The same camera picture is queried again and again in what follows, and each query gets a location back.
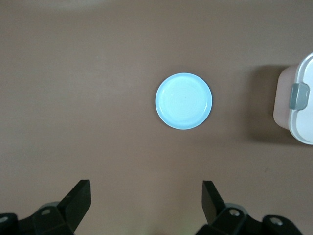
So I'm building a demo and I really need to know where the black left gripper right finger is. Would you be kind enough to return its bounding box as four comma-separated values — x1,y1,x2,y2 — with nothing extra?
195,180,303,235

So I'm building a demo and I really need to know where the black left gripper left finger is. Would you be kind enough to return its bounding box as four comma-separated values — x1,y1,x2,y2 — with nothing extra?
0,179,91,235

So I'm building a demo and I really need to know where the light blue round plate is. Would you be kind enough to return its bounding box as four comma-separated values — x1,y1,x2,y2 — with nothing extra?
155,72,213,130

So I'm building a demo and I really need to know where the white lidded storage box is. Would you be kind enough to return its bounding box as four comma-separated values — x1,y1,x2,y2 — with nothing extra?
273,51,313,145

